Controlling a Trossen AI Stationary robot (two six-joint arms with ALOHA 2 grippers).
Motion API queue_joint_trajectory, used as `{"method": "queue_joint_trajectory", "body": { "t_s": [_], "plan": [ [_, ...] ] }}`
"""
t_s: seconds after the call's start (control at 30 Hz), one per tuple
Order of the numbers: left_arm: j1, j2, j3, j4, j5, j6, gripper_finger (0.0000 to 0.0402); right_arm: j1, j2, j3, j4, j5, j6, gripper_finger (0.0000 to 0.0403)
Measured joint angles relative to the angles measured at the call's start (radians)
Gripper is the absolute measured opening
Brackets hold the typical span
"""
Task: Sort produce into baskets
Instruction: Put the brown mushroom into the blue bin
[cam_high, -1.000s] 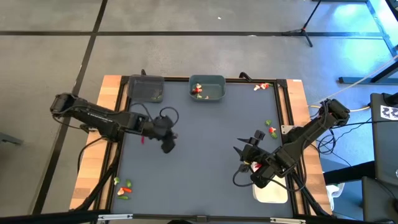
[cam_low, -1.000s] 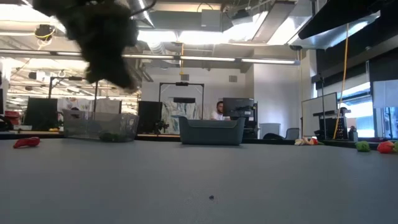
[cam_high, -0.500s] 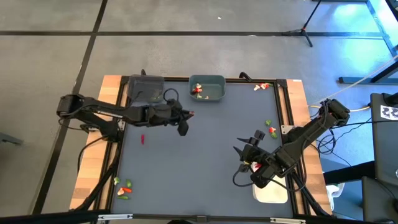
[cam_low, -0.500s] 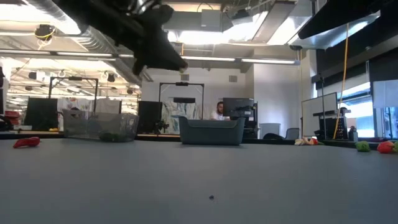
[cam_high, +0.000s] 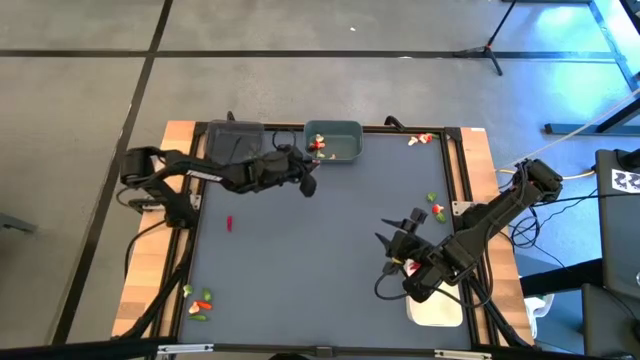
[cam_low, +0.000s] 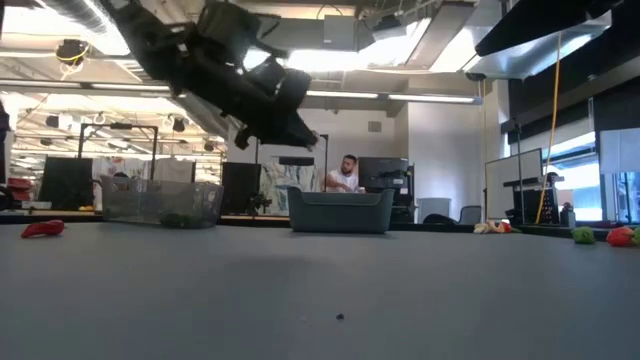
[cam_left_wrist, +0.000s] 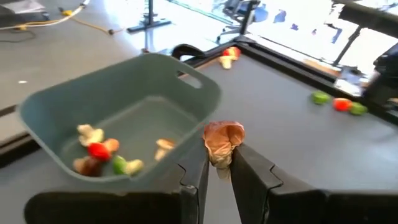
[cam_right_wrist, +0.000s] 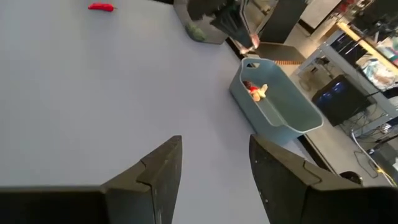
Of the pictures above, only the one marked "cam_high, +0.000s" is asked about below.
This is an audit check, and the black floor cable bundle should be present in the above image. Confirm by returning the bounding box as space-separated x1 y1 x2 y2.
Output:
508 199 601 271

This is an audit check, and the black diagonal rig strut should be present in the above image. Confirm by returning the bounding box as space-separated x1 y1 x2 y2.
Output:
462 277 534 350
112 249 194 344

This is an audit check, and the black desk frame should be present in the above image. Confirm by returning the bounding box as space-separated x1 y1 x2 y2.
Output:
543 0 640 136

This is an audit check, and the black tripod stand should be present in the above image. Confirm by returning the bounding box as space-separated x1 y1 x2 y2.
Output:
452 0 521 77

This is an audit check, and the silver camera mount bracket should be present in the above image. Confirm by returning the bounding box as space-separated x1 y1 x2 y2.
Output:
433 349 492 360
156 342 215 356

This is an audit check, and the black table frame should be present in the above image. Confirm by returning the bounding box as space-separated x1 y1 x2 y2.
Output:
167 119 484 351

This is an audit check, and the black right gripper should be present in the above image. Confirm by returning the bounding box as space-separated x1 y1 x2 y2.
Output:
374 207 437 277

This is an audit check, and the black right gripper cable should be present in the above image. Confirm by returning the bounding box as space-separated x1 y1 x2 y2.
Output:
373 269 496 309

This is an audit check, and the white plastic basket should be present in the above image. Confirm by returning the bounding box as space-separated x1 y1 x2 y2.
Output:
405 259 465 329

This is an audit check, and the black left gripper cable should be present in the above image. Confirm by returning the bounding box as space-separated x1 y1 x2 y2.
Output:
271 128 298 154

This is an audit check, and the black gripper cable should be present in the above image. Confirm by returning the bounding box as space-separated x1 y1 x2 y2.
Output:
373 269 496 309
271 128 298 154

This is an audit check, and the white floor object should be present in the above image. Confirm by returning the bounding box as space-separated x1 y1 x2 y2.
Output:
524 293 556 341

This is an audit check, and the teal plastic basket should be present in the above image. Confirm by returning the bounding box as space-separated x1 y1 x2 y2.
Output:
303 118 365 164

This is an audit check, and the dark grey translucent basket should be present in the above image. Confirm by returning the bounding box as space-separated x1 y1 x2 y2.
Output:
205 118 266 166

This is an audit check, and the white floor cable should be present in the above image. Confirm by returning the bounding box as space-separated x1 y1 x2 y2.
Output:
498 89 640 171

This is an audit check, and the grey floor object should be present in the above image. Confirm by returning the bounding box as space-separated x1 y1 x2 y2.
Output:
0 212 39 236

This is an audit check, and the black side desk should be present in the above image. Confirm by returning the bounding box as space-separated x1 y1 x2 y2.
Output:
594 148 640 301

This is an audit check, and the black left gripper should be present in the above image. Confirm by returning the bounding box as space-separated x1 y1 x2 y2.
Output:
238 143 322 199

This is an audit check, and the dark grey cabinet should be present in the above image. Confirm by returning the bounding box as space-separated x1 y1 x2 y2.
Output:
581 282 640 360

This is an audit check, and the black white tag sheet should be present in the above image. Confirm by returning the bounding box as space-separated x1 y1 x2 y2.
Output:
611 168 640 195

